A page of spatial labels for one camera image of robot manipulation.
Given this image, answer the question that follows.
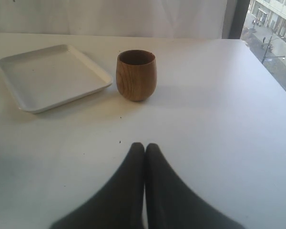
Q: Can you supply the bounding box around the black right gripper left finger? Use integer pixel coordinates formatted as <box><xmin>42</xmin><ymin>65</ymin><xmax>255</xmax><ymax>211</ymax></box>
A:
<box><xmin>51</xmin><ymin>143</ymin><xmax>145</xmax><ymax>229</ymax></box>

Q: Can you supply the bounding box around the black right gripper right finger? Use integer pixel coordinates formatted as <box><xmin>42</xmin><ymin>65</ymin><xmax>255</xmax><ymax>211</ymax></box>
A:
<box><xmin>145</xmin><ymin>143</ymin><xmax>243</xmax><ymax>229</ymax></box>

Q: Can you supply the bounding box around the brown wooden cup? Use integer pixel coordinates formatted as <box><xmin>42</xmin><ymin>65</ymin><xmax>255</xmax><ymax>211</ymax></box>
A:
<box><xmin>116</xmin><ymin>50</ymin><xmax>157</xmax><ymax>102</ymax></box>

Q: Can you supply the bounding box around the white rectangular tray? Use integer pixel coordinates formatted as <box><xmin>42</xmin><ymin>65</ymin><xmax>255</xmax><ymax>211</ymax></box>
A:
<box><xmin>0</xmin><ymin>44</ymin><xmax>113</xmax><ymax>114</ymax></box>

